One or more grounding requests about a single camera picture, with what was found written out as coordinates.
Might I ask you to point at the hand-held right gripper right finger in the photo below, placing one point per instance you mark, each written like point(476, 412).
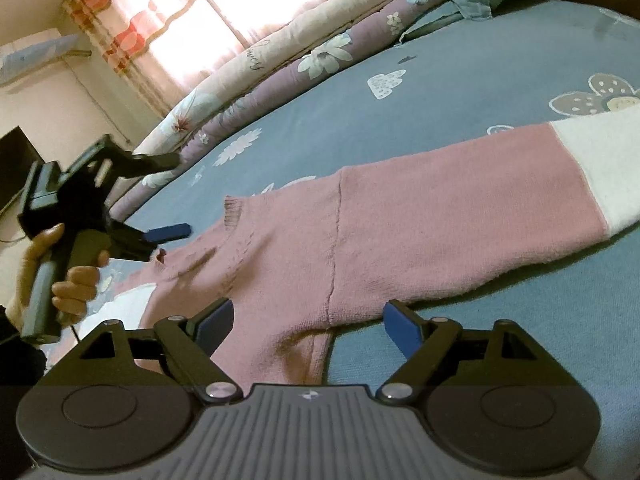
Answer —
point(402, 325)

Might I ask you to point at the folded pink purple floral quilt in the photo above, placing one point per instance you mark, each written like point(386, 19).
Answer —
point(300, 45)

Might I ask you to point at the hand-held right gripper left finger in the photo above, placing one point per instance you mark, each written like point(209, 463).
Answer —
point(215, 322)

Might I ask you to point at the white air conditioner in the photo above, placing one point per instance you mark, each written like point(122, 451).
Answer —
point(35, 57)

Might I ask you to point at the pink and white knit sweater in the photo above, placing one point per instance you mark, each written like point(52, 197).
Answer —
point(400, 210)

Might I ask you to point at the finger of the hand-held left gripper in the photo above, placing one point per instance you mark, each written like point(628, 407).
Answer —
point(167, 232)
point(150, 164)

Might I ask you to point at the wall television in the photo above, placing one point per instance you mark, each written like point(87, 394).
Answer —
point(15, 170)

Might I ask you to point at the flat teal pillow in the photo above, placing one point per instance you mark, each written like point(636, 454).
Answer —
point(430, 25)

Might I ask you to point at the pink striped curtain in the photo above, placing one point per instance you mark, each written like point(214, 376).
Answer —
point(200, 10)

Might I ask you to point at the teal floral bed sheet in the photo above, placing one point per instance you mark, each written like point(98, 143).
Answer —
point(450, 85)

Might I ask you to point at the person's left hand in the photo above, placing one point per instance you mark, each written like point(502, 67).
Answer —
point(75, 290)

